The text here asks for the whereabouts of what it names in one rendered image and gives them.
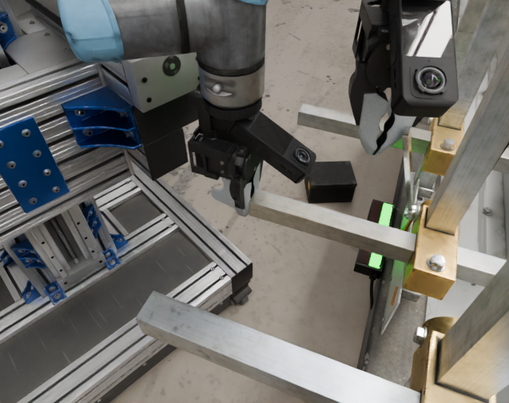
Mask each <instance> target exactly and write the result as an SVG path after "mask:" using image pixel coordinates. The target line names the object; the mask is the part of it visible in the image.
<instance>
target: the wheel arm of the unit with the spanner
mask: <svg viewBox="0 0 509 403"><path fill-rule="evenodd" d="M249 215H250V216H253V217H258V218H260V219H263V220H266V221H270V222H273V223H276V224H279V225H284V226H287V227H289V228H292V229H297V230H299V231H303V232H305V233H310V234H313V235H316V236H318V237H323V238H326V239H328V240H332V241H336V242H339V243H342V244H345V245H350V246H352V247H355V248H357V249H362V250H365V251H368V252H371V253H375V254H379V255H381V256H384V257H389V258H391V259H394V260H397V261H401V262H405V263H408V262H409V260H410V258H411V256H412V254H413V252H414V250H415V244H416V234H414V233H409V232H406V231H403V230H400V229H395V228H392V227H389V226H385V225H381V224H378V223H375V222H372V221H367V220H364V219H361V218H357V217H353V216H350V215H347V214H344V213H339V212H336V211H333V210H330V209H325V208H322V207H319V206H316V205H311V204H308V203H305V202H302V201H297V200H294V199H291V198H286V197H282V196H280V195H276V194H271V193H269V192H265V191H263V190H258V189H256V191H255V192H254V194H253V196H252V198H251V199H250V201H249ZM506 261H507V260H504V259H501V258H498V257H493V256H490V255H487V254H484V253H479V252H476V251H473V250H470V249H465V248H462V247H459V246H458V253H457V268H456V278H457V279H460V280H463V281H467V282H470V283H473V284H476V285H481V286H483V287H485V286H486V285H487V284H488V282H489V281H490V280H491V279H492V278H493V277H494V276H495V275H496V273H497V272H498V271H499V270H500V268H501V267H502V266H503V265H504V263H505V262H506Z"/></svg>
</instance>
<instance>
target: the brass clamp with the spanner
mask: <svg viewBox="0 0 509 403"><path fill-rule="evenodd" d="M432 200H433V199H431V200H427V201H424V202H423V203H422V204H420V213H419V216H418V218H417V219H416V221H415V223H414V225H413V227H412V233H414V234H416V244H415V250H414V252H413V254H412V256H411V258H410V260H409V262H408V263H407V266H406V271H405V276H404V285H403V288H404V289H407V290H410V291H413V292H416V293H420V294H423V295H425V296H428V297H432V298H435V299H438V300H441V301H442V300H443V298H444V297H445V295H446V294H447V292H448V291H449V289H450V288H451V287H452V286H453V284H454V283H455V281H456V268H457V253H458V240H459V225H458V227H457V228H456V230H455V232H454V233H453V234H449V233H445V232H442V231H438V230H435V229H430V228H428V227H426V221H427V210H428V208H429V206H430V204H431V202H432ZM435 254H439V255H441V256H443V257H444V258H445V261H446V265H445V268H444V270H443V271H441V272H436V271H433V270H431V269H430V268H429V267H428V266H427V260H428V258H430V257H431V256H433V255H435Z"/></svg>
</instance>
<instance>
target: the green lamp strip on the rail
mask: <svg viewBox="0 0 509 403"><path fill-rule="evenodd" d="M392 206H393V205H389V204H386V203H384V205H383V209H382V213H381V216H380V222H379V224H381V225H385V226H388V225H389V221H390V217H391V213H392ZM381 258H382V256H381V255H379V254H375V253H372V255H371V259H370V262H369V265H370V266H373V267H376V268H378V269H379V268H380V267H379V265H380V262H381Z"/></svg>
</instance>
